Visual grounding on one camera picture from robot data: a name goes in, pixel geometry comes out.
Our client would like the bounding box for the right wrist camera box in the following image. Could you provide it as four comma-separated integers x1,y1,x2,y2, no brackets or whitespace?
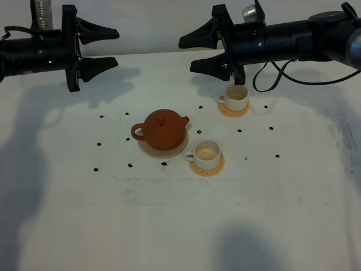
242,0,265,23

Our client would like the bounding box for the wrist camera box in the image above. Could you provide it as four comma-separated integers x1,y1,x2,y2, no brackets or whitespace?
30,0,53,30
242,0,265,23

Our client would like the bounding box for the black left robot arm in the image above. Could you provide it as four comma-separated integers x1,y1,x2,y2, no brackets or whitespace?
1,1,120,92

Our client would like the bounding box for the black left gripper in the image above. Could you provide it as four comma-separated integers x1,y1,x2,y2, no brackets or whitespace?
33,5,120,92

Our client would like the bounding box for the brown clay teapot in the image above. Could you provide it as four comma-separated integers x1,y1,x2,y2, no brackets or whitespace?
131,109,190,151

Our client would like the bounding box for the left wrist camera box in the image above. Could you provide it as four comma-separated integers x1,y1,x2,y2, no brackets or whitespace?
30,0,53,30

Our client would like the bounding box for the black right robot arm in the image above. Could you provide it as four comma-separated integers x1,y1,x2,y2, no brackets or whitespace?
178,1,360,85

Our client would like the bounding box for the orange cup coaster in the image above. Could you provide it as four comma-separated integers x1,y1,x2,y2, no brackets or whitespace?
188,152,226,178
217,102,250,117

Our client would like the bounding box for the far orange cup coaster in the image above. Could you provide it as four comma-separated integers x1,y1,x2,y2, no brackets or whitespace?
217,102,250,117

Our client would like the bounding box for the beige round teapot coaster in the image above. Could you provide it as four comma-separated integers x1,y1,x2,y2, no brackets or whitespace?
138,132,188,159

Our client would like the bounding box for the near orange cup coaster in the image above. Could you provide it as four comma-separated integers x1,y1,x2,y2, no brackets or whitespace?
188,152,226,178

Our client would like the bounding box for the white teacup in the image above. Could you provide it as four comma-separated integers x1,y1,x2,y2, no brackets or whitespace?
183,139,222,171
215,85,249,111

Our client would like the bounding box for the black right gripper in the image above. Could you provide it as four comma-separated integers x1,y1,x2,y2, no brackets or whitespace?
178,4,267,85

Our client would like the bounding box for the near white teacup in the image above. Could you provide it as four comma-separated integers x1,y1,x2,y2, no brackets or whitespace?
183,139,222,171

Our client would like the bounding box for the far white teacup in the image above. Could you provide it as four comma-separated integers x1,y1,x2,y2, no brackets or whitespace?
215,85,249,111

